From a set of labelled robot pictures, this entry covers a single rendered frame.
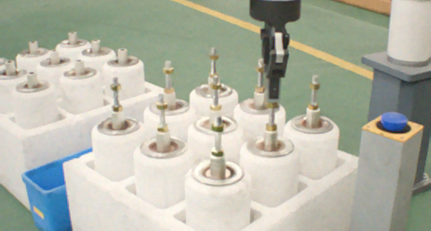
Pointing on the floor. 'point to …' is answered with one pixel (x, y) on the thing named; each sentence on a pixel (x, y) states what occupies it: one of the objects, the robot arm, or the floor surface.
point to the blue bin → (50, 194)
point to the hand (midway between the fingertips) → (272, 88)
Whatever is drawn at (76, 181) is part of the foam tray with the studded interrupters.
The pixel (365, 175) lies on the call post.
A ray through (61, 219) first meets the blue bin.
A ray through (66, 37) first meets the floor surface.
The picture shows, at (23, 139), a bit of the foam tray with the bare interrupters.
